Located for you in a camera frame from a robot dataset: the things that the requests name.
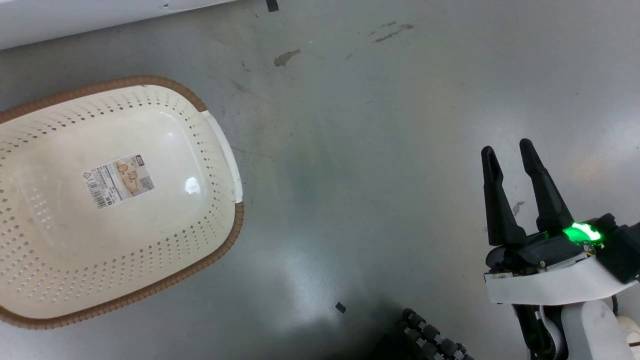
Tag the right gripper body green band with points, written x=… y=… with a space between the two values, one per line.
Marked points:
x=555 y=265

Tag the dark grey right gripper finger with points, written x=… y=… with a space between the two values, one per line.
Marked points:
x=546 y=190
x=498 y=200

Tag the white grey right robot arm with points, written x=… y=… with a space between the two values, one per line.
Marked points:
x=580 y=327

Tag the cream perforated laundry basket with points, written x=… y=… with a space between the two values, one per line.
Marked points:
x=60 y=240

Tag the white washing machine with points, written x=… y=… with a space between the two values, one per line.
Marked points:
x=85 y=15

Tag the small black tape square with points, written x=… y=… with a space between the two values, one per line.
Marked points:
x=340 y=307

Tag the black tape floor marker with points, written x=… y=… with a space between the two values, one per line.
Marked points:
x=272 y=5

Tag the paper product label sticker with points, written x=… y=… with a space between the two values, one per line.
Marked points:
x=119 y=181

